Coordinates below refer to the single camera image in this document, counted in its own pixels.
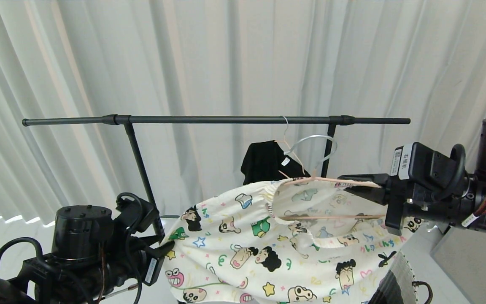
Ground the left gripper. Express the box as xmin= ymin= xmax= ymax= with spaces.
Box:
xmin=107 ymin=240 xmax=176 ymax=292

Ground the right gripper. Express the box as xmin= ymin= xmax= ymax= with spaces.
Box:
xmin=337 ymin=173 xmax=478 ymax=236

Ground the pink clothes hanger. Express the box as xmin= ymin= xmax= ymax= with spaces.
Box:
xmin=275 ymin=116 xmax=311 ymax=179
xmin=276 ymin=135 xmax=388 ymax=222

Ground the cream printed garment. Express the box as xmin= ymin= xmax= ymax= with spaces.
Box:
xmin=160 ymin=179 xmax=423 ymax=304

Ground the black sleeveless shirt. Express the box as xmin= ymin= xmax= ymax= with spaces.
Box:
xmin=240 ymin=141 xmax=312 ymax=185

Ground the white laundry basket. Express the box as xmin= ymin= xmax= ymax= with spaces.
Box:
xmin=367 ymin=250 xmax=434 ymax=304

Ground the black clothes rack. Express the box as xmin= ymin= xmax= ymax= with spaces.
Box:
xmin=22 ymin=114 xmax=411 ymax=239

